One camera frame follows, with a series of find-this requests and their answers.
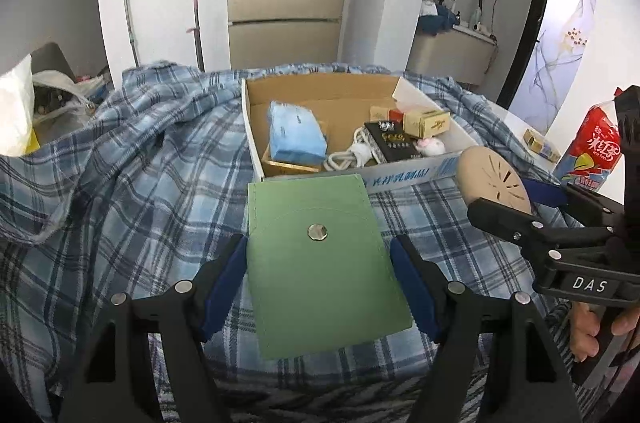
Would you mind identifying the round tan silicone coaster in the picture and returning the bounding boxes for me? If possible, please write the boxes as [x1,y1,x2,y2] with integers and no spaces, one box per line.
[456,146,532,214]

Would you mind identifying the green leather pouch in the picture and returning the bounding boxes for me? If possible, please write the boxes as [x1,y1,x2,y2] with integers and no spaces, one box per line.
[247,174,412,360]

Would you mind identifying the orange blue cigarette box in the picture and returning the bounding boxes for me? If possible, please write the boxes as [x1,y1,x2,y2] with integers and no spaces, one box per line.
[262,119,326,174]

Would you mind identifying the gold red cigarette box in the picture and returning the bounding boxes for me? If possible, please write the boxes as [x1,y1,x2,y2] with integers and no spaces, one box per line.
[370,106,451,138]

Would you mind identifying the black phone-like box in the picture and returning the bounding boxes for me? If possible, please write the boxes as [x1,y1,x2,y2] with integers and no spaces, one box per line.
[362,120,420,164]

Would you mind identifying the white charging cable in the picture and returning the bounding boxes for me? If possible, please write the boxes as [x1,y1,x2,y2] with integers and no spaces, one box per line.
[323,127,384,173]

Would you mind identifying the blue tissue pack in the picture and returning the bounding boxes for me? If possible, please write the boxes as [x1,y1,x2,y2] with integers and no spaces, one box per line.
[268,102,328,166]

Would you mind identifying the white plush bunny pink bow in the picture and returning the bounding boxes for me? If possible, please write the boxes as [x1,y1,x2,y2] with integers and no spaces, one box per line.
[414,137,447,158]

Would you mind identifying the person's right hand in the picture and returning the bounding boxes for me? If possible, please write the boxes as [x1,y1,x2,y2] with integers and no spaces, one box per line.
[568,299,640,363]

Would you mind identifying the gold blue box on table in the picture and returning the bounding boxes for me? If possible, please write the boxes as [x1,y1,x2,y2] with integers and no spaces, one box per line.
[523,128,561,163]

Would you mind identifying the red ice tea bottle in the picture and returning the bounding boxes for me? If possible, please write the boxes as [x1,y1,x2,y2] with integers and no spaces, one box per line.
[552,100,622,192]

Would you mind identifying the blue plaid shirt cloth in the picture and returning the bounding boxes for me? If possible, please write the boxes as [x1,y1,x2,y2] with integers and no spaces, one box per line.
[1,61,574,422]

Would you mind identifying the bathroom vanity cabinet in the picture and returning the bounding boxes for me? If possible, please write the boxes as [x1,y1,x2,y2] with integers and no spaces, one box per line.
[407,26,497,86]

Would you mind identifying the shallow cardboard box tray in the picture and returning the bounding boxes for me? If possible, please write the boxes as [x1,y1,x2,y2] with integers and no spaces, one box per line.
[241,72,476,194]

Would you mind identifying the teal clothes on vanity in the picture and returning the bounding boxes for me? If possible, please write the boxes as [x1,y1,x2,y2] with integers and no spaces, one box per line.
[416,4,460,36]

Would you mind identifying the white plastic bag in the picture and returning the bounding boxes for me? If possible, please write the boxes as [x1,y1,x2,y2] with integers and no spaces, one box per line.
[0,55,39,157]

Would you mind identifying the grey chair back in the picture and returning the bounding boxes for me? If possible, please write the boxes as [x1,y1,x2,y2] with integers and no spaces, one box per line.
[30,42,76,82]

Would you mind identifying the red dark broom handle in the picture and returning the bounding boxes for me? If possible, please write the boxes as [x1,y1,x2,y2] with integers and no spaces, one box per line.
[188,0,205,72]

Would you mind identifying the grey mop handle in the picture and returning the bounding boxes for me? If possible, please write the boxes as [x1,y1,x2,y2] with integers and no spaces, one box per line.
[122,0,140,67]

